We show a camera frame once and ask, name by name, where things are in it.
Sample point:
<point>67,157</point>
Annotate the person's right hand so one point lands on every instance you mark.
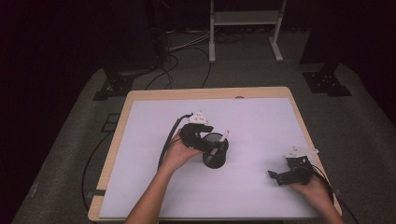
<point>314,193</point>

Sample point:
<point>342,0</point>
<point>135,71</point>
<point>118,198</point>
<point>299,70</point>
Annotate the black tape square outline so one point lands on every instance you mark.
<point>109,130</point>

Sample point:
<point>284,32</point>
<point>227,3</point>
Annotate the white table mat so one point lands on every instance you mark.
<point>249,124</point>

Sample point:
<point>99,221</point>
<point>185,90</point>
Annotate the white metal stand frame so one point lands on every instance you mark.
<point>244,18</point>

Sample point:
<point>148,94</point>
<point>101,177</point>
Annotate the person's left hand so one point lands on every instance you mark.
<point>177,154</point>

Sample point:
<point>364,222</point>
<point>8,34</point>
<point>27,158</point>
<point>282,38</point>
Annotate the black stand base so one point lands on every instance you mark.
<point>116,85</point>
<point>325,82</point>

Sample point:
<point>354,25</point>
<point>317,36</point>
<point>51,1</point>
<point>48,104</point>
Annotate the black mesh pen holder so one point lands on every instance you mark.
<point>214,161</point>

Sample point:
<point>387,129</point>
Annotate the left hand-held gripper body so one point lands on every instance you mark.
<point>190,137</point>

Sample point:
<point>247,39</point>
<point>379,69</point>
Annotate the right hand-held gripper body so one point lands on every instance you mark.
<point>297,175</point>

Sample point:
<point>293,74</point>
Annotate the black tape strip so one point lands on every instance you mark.
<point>100,192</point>

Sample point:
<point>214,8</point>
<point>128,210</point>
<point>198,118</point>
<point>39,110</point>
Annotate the light wooden table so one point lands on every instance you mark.
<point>205,92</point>

